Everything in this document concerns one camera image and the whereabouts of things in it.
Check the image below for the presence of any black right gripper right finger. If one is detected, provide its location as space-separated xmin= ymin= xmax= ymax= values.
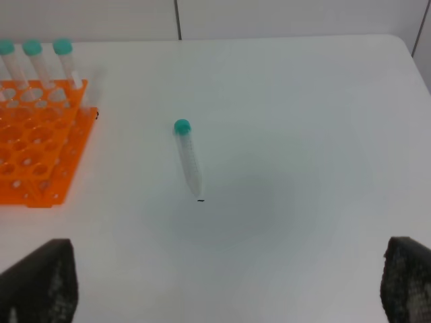
xmin=380 ymin=237 xmax=430 ymax=322

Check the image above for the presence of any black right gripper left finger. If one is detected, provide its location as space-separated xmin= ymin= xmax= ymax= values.
xmin=1 ymin=239 xmax=79 ymax=322

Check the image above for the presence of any teal-capped clear test tube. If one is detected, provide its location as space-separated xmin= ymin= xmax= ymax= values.
xmin=174 ymin=119 xmax=203 ymax=199

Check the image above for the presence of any orange test tube rack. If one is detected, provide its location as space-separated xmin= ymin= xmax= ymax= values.
xmin=1 ymin=79 xmax=98 ymax=208

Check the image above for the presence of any teal-capped tube rightmost back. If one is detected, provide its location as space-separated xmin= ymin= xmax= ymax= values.
xmin=53 ymin=38 xmax=83 ymax=89

